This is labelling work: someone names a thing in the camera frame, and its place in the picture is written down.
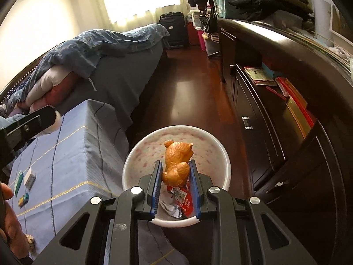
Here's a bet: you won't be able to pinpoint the books on shelf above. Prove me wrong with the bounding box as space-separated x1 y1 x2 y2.
244 63 317 138

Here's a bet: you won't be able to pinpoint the white pink-speckled trash bin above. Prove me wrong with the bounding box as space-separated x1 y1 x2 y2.
123 125 231 228

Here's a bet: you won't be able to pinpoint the blue patterned duvet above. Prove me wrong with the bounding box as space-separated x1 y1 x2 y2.
7 23 170 110

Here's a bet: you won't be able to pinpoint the folded pink red quilt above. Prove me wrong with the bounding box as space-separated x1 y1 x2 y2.
9 65 82 117

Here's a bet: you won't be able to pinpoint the orange toy bear figurine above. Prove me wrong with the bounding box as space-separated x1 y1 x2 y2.
161 140 194 188

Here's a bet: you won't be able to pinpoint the dark wooden headboard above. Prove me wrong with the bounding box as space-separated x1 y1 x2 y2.
1 41 65 105

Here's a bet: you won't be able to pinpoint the pile of clothes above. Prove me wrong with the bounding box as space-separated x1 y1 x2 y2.
0 104 25 129

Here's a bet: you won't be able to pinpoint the blue checked table cloth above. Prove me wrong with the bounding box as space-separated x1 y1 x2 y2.
8 100 129 258

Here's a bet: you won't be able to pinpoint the dark wooden cabinet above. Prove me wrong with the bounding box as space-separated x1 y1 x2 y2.
217 18 352 264

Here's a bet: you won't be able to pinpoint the small beige paper scrap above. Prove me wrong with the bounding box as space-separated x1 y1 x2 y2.
26 235 35 251

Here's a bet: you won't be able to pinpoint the white pink glue stick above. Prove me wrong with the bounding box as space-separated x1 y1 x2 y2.
42 111 62 134

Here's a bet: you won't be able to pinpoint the black suitcase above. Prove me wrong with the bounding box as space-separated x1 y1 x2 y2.
159 12 189 49

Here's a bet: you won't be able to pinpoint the small white cardboard box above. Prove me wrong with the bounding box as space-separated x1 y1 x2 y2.
24 168 36 190

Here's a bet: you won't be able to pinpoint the grey bed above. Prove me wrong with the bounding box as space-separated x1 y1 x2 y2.
57 23 169 130

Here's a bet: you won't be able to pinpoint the teal colourful candy pack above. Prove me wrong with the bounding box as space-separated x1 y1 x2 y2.
17 192 29 208

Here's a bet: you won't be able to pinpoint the person's left hand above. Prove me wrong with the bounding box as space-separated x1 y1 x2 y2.
1 184 29 259

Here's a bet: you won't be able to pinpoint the red snack wrapper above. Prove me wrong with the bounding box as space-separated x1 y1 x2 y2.
167 181 194 220

